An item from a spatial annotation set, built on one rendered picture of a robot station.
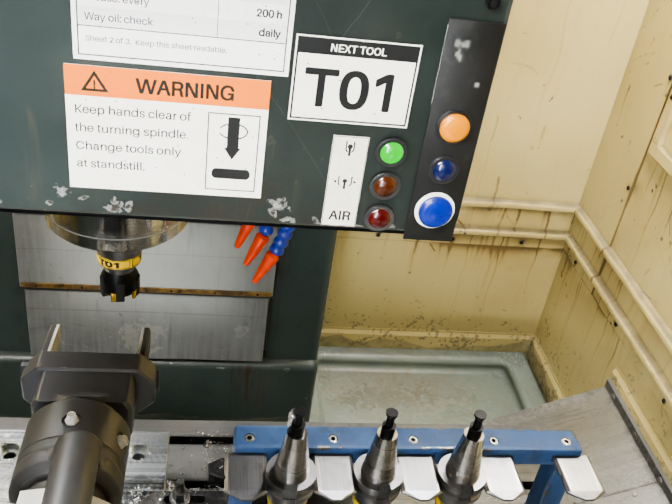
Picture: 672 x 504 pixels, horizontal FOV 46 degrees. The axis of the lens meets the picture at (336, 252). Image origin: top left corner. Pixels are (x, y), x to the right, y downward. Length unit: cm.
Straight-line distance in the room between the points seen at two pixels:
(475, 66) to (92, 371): 43
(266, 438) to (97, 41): 59
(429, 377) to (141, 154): 161
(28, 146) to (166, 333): 97
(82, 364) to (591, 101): 142
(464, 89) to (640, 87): 122
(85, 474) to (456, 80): 41
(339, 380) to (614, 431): 70
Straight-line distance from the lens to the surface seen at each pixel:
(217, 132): 65
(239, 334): 160
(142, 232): 86
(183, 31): 62
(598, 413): 185
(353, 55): 63
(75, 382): 76
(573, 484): 112
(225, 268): 149
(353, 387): 209
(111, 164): 67
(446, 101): 66
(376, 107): 65
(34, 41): 64
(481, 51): 65
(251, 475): 102
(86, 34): 63
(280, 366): 168
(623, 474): 175
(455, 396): 214
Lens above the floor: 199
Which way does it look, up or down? 33 degrees down
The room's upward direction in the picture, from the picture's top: 9 degrees clockwise
